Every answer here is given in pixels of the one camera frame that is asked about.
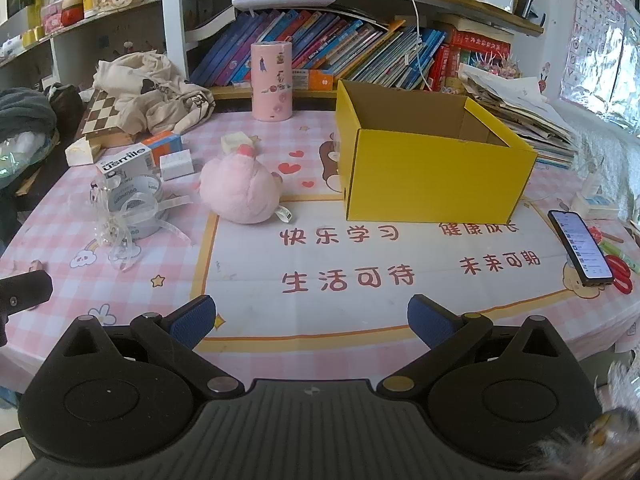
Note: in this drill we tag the beige cloth bag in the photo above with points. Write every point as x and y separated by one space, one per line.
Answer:
130 80

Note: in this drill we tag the white orange toothbrush box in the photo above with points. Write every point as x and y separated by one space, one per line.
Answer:
125 162
312 81

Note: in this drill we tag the alphabet wall poster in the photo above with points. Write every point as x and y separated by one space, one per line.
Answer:
590 35

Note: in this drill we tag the small blue white box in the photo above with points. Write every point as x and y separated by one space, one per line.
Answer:
595 205

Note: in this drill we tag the crinkled clear plastic bag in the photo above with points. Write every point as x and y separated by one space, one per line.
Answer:
25 157

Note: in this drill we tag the wooden chessboard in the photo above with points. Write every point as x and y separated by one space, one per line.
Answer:
100 115

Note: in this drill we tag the stack of papers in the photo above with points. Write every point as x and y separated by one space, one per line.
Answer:
515 110

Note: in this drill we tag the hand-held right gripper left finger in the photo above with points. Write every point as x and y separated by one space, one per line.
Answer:
192 317

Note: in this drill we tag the white charger plug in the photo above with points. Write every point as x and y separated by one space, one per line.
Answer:
176 165

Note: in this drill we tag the pink stickered cylinder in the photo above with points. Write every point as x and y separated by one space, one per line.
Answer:
271 80

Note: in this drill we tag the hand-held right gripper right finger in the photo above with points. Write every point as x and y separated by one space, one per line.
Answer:
425 317

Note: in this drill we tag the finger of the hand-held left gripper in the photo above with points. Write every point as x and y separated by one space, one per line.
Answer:
25 292

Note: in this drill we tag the red scissors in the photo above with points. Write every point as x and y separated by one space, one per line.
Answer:
620 270

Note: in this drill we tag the pink plush toy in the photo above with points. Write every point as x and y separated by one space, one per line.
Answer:
240 190

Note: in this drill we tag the yellow cardboard box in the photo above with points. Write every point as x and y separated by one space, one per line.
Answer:
430 180

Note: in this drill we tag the cream torn paper box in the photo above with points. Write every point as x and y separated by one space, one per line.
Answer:
80 152

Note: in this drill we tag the cream foam block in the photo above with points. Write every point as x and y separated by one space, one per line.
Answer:
235 142

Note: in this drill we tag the black smartphone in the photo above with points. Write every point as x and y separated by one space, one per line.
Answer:
580 247

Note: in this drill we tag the silver foil sheet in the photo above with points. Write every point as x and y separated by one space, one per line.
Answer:
627 75

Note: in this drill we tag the fluffy grey sleeve cuff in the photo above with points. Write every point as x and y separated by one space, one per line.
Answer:
620 425

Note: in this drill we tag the white ribbon pearl bow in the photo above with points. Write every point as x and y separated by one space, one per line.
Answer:
117 227

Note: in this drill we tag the dark cloth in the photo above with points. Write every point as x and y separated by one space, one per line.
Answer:
10 210

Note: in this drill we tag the grey blanket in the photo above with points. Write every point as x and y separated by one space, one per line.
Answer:
25 110

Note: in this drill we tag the dark brown bag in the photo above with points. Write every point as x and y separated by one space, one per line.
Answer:
65 105

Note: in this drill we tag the row of colourful books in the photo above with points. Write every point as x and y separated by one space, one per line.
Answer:
325 40

